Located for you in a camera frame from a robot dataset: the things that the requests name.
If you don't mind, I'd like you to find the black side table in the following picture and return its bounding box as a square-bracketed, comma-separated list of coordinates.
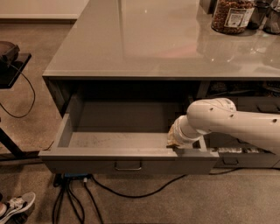
[1, 53, 53, 162]

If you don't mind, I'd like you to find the grey cabinet with glossy top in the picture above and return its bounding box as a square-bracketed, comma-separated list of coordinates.
[42, 0, 280, 170]

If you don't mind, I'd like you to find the black cable bundle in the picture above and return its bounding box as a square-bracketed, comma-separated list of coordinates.
[52, 174, 103, 224]

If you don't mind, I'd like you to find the grey drawer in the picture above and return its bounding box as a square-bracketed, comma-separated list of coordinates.
[196, 80, 280, 115]
[214, 148, 280, 169]
[206, 133, 247, 148]
[39, 94, 219, 174]

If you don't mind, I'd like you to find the long black floor cable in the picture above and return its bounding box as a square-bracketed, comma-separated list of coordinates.
[90, 167, 280, 200]

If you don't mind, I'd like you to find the blue electronics box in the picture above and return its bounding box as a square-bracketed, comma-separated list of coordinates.
[64, 173, 89, 179]

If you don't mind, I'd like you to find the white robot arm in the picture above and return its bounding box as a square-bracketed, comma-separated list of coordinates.
[167, 98, 280, 155]

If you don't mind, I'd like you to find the clear jar of nuts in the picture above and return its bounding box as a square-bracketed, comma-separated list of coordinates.
[211, 0, 255, 35]

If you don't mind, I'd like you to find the thin black hanging cable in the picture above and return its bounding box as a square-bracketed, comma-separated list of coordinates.
[0, 62, 37, 119]

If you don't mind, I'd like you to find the dark device on table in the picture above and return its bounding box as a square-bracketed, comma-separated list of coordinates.
[0, 41, 20, 71]

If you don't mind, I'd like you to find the dark glass container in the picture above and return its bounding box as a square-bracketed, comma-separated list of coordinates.
[262, 8, 280, 35]
[247, 0, 270, 30]

